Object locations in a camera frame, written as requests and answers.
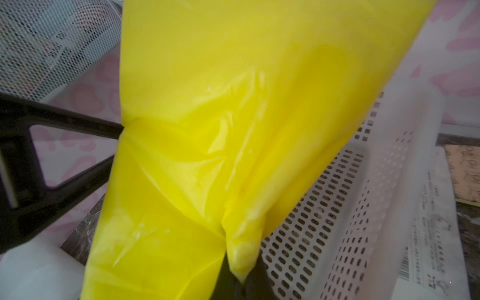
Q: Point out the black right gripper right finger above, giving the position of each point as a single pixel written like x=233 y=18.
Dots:
x=256 y=287

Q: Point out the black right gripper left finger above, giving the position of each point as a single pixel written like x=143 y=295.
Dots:
x=28 y=204

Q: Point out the yellow raincoat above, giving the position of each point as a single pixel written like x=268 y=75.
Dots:
x=231 y=110

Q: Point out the white perforated plastic basket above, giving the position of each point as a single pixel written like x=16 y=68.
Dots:
x=345 y=239

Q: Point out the white paper sheet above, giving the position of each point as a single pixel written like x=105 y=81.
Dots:
x=433 y=266

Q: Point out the tan patterned card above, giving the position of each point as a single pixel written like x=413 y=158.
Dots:
x=464 y=166

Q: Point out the white mesh wall basket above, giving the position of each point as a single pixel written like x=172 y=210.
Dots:
x=47 y=45

